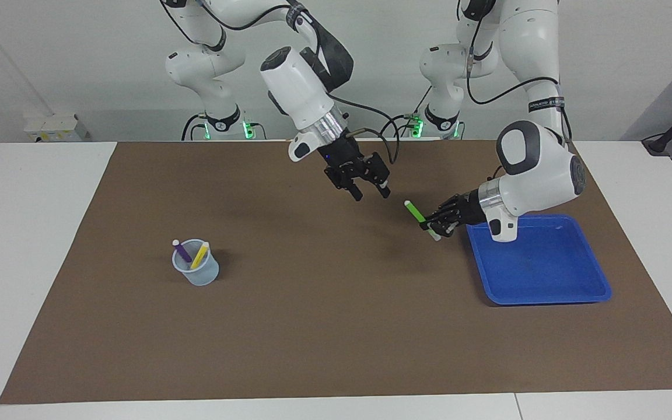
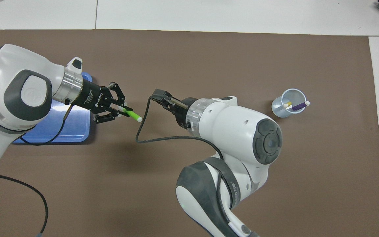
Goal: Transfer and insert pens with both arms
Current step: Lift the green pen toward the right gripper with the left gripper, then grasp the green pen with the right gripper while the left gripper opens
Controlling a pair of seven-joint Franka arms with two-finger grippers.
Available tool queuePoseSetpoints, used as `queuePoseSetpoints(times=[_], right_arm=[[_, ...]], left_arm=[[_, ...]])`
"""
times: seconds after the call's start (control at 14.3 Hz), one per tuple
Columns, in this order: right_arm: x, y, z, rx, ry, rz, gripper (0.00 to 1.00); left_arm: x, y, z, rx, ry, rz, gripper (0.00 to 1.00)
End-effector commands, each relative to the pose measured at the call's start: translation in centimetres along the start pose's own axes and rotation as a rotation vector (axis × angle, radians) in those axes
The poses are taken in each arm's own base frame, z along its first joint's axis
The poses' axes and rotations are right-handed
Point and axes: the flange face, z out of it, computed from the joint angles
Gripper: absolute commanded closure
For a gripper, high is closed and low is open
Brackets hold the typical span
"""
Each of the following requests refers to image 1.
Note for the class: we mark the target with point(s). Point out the yellow pen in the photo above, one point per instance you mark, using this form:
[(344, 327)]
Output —
[(199, 256)]

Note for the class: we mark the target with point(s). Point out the brown table mat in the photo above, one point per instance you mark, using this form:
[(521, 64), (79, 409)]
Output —
[(336, 303)]

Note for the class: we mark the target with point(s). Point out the purple pen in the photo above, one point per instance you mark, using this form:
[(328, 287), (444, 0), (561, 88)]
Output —
[(182, 252)]

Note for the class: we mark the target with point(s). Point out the translucent plastic cup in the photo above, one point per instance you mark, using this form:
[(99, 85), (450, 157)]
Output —
[(202, 275)]

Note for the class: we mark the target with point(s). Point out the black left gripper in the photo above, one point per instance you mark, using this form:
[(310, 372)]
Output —
[(471, 209)]

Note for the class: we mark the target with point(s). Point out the green pen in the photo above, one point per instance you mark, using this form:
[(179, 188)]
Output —
[(413, 211)]

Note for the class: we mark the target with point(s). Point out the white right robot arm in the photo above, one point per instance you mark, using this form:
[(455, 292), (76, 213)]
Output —
[(301, 87)]

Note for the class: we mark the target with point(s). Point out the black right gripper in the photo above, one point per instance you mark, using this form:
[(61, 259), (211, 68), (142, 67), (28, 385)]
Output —
[(345, 158)]

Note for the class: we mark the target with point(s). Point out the blue plastic tray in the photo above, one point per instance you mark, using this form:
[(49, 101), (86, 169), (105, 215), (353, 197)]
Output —
[(546, 268)]

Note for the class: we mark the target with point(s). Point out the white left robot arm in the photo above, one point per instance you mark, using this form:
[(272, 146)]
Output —
[(537, 169)]

